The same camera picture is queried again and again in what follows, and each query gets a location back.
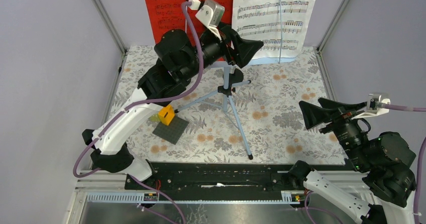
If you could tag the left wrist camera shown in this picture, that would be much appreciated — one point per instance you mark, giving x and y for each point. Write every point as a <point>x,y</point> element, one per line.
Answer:
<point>209,12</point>

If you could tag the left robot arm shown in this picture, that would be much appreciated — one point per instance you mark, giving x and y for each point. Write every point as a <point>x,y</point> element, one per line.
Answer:
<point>179,60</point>

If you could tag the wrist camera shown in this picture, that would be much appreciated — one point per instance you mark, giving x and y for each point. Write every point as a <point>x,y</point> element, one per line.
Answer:
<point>373,106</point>
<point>209,12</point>

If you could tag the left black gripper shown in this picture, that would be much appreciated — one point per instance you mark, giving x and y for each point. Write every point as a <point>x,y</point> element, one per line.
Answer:
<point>244,49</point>

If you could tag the white sheet music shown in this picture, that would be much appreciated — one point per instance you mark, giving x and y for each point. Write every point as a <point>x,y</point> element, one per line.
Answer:
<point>280,24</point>

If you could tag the orange toy block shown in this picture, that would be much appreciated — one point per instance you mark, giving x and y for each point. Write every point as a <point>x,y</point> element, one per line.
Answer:
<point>166,115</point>

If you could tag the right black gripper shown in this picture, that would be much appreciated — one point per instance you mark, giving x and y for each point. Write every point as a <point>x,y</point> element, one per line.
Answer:
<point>313,114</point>

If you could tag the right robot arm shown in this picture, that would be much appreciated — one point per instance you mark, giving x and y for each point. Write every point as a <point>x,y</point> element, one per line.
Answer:
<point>385,162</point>

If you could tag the red sheet music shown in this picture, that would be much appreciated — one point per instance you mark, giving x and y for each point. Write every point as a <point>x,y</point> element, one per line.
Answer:
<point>173,13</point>

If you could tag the light blue music stand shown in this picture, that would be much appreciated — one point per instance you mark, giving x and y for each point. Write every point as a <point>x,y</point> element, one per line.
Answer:
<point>264,115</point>

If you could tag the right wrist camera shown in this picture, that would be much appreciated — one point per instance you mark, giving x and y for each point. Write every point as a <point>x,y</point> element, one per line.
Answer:
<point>373,106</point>

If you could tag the grey cable duct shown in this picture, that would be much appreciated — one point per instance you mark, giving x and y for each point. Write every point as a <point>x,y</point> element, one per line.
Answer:
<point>153,198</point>

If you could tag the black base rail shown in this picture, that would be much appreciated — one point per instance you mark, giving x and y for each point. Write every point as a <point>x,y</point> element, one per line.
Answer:
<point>222,181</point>

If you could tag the dark grey building baseplate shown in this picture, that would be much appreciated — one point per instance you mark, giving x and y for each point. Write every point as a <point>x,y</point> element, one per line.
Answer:
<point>173,132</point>

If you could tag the yellow-green transparent piece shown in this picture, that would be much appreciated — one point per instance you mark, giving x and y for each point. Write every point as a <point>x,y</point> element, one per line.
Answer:
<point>154,118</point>

